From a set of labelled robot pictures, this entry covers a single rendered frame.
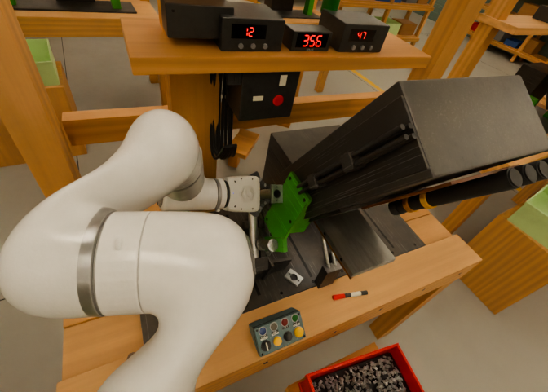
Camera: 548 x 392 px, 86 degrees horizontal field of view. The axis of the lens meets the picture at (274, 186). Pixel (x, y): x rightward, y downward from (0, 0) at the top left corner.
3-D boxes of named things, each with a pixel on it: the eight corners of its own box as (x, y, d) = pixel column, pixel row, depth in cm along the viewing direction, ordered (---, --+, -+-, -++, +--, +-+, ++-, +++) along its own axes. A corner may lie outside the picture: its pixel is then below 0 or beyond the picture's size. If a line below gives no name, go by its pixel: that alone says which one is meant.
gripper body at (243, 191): (225, 213, 75) (262, 212, 81) (225, 173, 75) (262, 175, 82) (214, 212, 81) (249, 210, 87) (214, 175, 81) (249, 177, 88)
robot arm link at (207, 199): (205, 179, 81) (207, 212, 80) (154, 178, 74) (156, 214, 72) (216, 171, 75) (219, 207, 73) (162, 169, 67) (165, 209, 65)
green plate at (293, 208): (298, 245, 93) (331, 199, 82) (277, 247, 89) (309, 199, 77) (283, 217, 100) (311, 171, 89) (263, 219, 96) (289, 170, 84)
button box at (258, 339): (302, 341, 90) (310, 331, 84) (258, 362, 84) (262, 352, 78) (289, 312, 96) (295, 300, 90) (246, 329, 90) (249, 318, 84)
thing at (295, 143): (337, 214, 126) (368, 152, 103) (274, 231, 114) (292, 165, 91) (316, 185, 137) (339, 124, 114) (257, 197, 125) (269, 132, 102)
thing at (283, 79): (290, 117, 90) (302, 69, 80) (238, 122, 83) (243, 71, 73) (275, 97, 97) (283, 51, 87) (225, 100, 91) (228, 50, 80)
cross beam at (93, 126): (389, 112, 140) (397, 95, 134) (71, 146, 89) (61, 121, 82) (382, 107, 143) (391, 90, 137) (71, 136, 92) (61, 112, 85)
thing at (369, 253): (391, 263, 88) (395, 258, 86) (349, 279, 82) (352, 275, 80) (325, 177, 112) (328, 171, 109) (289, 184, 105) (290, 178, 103)
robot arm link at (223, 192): (218, 212, 73) (229, 212, 75) (218, 177, 74) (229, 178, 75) (205, 210, 80) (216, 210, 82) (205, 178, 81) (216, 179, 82)
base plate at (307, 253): (423, 247, 124) (426, 244, 122) (145, 351, 80) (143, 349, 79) (365, 180, 149) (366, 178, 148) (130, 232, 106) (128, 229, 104)
